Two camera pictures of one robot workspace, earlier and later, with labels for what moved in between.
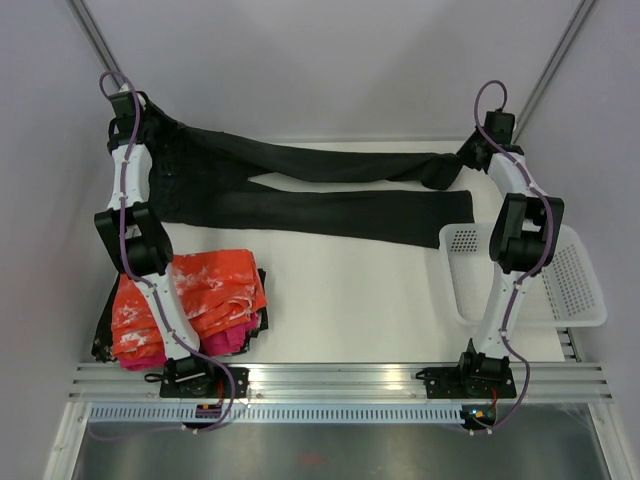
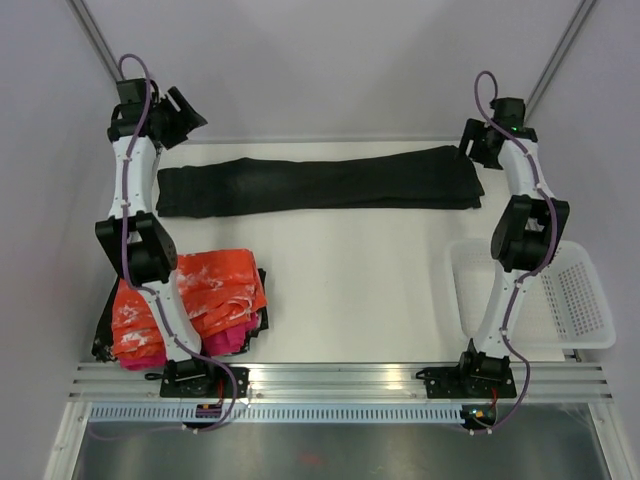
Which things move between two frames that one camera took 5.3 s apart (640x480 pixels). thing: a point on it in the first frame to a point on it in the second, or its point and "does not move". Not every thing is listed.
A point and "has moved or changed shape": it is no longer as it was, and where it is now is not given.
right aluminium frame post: (582, 9) does not move
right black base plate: (468, 383) does not move
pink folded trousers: (232, 343) does not move
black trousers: (210, 177) has moved or changed shape
